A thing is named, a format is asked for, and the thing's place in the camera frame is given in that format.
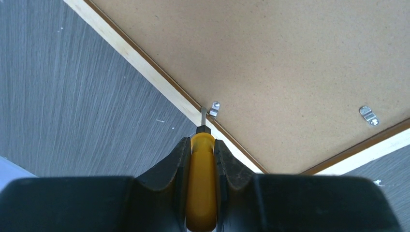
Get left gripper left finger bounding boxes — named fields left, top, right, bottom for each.
left=0, top=137, right=191, bottom=232

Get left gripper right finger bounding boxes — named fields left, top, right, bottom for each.
left=214, top=140, right=402, bottom=232

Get orange tool handle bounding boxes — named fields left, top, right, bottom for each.
left=185, top=107, right=217, bottom=232

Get wooden picture frame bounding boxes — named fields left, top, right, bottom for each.
left=67, top=0, right=410, bottom=175

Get metal retaining clip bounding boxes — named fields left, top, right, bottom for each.
left=209, top=101, right=220, bottom=119
left=359, top=106, right=380, bottom=126

